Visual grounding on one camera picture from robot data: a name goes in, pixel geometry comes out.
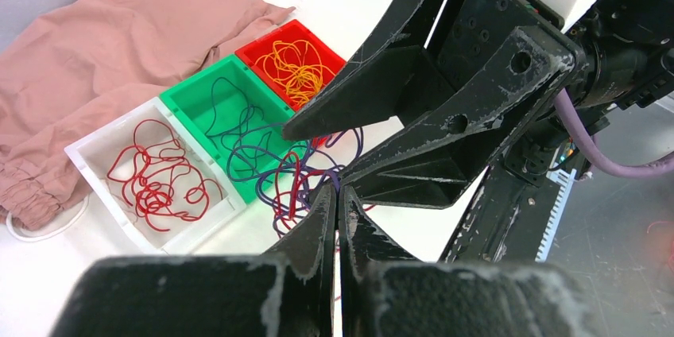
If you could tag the translucent white bin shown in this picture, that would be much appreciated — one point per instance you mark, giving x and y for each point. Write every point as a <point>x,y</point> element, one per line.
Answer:
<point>161,188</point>

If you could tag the red plastic bin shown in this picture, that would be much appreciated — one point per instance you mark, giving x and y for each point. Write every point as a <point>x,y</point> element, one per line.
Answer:
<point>293,62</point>

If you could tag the pink cloth shorts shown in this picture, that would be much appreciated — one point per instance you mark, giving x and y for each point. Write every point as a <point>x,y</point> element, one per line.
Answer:
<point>79,67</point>

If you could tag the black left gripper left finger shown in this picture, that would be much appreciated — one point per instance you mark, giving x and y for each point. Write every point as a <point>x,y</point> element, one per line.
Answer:
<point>284,291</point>

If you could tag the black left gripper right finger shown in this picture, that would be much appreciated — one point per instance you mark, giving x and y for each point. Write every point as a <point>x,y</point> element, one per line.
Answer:
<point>386,291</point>

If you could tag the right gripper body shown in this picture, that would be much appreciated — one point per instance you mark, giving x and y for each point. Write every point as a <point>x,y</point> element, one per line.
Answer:
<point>472,74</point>

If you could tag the white cable duct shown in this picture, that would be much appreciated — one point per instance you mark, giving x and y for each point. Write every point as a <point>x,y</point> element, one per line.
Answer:
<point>564,182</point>

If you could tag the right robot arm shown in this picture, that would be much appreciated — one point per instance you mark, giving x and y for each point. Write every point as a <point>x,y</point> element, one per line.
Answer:
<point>442,225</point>

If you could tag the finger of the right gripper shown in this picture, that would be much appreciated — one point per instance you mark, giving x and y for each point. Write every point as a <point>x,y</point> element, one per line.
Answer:
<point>433,160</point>
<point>391,72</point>

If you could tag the green plastic bin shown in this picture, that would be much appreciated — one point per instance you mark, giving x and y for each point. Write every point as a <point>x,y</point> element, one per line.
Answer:
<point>237,119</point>

